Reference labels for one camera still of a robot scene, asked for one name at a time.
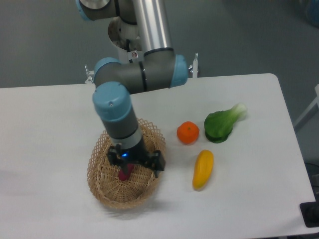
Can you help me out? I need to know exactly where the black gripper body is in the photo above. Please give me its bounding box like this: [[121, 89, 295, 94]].
[[113, 133, 151, 166]]

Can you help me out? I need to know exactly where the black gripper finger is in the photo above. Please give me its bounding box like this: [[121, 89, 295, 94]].
[[107, 146, 127, 170], [146, 150, 166, 178]]

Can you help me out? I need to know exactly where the purple red sweet potato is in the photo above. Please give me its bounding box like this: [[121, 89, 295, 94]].
[[118, 164, 134, 181]]

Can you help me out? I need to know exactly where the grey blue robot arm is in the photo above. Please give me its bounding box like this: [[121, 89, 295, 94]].
[[76, 0, 188, 176]]

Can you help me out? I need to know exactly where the woven wicker oval basket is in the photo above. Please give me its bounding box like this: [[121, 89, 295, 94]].
[[87, 119, 165, 209]]

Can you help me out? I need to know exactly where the orange mandarin fruit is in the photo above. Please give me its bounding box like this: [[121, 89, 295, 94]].
[[176, 121, 200, 144]]

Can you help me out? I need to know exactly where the yellow squash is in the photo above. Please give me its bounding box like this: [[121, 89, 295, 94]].
[[192, 150, 214, 190]]

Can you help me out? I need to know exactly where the green bok choy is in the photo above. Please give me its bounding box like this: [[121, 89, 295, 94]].
[[204, 103, 248, 143]]

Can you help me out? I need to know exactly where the black device at table edge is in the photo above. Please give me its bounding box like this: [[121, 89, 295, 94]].
[[300, 201, 319, 228]]

